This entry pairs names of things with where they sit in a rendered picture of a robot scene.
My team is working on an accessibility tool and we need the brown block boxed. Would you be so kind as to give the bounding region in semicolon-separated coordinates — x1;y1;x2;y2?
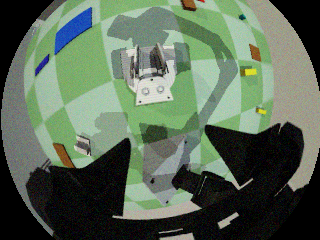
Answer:
180;0;197;11

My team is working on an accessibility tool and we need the yellow rectangular bar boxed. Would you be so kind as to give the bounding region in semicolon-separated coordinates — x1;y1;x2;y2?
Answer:
240;68;256;76
256;107;267;115

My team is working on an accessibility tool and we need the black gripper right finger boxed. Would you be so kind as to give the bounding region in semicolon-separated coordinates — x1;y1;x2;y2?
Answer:
205;123;281;187

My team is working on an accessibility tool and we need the blue flat rectangular plate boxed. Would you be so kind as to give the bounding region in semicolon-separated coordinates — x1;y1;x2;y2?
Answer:
55;7;92;56

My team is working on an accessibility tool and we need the dark blue flat bar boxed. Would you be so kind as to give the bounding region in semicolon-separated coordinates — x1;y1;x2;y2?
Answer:
35;53;49;76

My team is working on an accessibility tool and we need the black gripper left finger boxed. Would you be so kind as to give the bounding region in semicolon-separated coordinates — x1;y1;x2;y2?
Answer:
48;139;132;216

